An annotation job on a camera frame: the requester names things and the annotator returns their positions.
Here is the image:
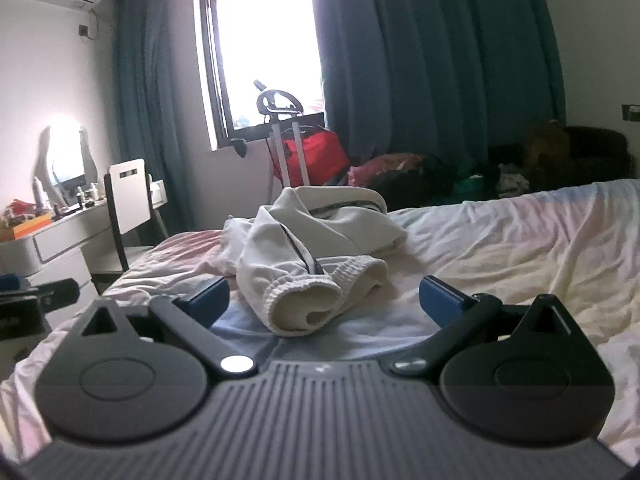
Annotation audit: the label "orange tray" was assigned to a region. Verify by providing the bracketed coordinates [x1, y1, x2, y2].
[0, 212, 54, 242]

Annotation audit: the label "white pants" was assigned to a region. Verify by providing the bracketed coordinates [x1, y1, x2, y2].
[217, 186, 408, 337]

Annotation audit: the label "pale pink bed sheet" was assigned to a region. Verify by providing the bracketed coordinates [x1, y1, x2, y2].
[0, 177, 640, 461]

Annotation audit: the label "dark clothes pile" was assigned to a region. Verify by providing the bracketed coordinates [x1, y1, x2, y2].
[375, 154, 531, 207]

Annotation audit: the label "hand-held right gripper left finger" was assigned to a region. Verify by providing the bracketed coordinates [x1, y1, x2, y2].
[80, 277, 258, 379]

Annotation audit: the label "white trolley frame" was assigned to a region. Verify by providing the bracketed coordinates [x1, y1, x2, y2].
[252, 79, 314, 189]

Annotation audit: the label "white dressing table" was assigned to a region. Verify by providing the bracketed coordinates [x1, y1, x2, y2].
[0, 190, 168, 303]

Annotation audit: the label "dark framed window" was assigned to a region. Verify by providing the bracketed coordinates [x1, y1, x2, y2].
[197, 0, 329, 151]

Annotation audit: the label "dark sofa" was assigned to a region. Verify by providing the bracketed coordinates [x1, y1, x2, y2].
[487, 120, 629, 194]

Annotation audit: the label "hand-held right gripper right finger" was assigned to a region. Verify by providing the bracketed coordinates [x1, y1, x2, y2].
[392, 275, 573, 376]

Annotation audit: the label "black and white chair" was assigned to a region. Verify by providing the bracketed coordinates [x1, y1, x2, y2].
[90, 158, 169, 291]

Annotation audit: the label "wide teal curtain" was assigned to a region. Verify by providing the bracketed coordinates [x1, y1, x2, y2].
[305, 0, 568, 183]

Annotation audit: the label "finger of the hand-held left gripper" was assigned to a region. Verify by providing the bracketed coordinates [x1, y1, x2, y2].
[24, 279, 81, 308]

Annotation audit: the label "red bag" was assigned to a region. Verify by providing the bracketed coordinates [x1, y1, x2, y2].
[282, 127, 351, 187]

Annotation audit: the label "wavy white framed mirror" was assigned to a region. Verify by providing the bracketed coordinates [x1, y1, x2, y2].
[40, 112, 99, 207]

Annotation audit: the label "narrow teal curtain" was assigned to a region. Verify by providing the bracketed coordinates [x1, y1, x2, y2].
[112, 0, 211, 247]

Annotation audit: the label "pink crumpled cloth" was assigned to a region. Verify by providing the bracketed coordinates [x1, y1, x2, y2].
[347, 152, 426, 189]

